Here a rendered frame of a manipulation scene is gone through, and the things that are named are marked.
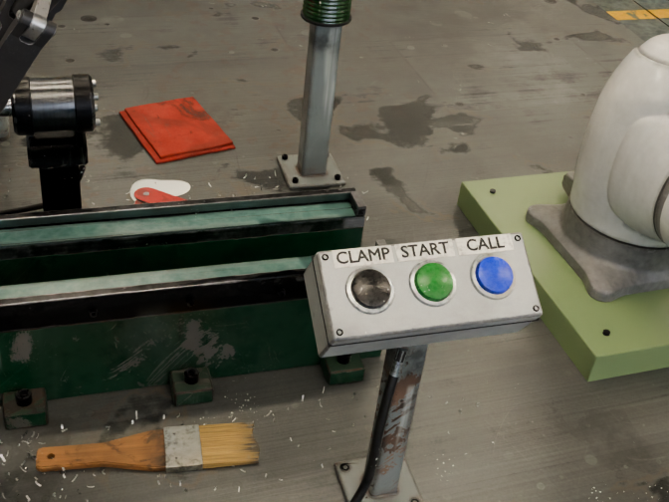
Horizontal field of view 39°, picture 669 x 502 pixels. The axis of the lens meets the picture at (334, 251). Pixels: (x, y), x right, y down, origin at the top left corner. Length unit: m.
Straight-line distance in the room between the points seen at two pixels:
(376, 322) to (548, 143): 0.84
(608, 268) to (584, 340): 0.12
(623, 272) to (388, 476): 0.42
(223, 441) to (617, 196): 0.51
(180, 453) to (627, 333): 0.50
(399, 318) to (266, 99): 0.84
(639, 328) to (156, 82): 0.83
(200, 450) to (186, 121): 0.62
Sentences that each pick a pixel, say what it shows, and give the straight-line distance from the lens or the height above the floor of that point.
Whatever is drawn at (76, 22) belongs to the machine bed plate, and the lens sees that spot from 1.72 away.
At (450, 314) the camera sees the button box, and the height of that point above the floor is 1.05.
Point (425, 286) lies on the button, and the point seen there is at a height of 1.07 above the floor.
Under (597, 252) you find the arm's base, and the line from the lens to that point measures 1.14.
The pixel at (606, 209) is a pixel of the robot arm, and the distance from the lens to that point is 1.12.
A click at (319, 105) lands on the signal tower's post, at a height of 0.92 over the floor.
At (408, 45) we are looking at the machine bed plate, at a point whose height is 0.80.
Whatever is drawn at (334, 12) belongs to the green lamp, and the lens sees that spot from 1.17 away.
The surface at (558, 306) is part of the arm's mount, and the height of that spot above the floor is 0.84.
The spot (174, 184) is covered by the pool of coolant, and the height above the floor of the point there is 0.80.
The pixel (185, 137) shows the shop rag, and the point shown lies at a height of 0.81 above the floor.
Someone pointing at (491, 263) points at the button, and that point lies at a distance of 0.73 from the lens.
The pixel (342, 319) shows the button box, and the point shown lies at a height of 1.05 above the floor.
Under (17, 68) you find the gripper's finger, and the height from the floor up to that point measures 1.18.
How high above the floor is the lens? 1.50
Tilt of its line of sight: 37 degrees down
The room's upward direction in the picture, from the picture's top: 7 degrees clockwise
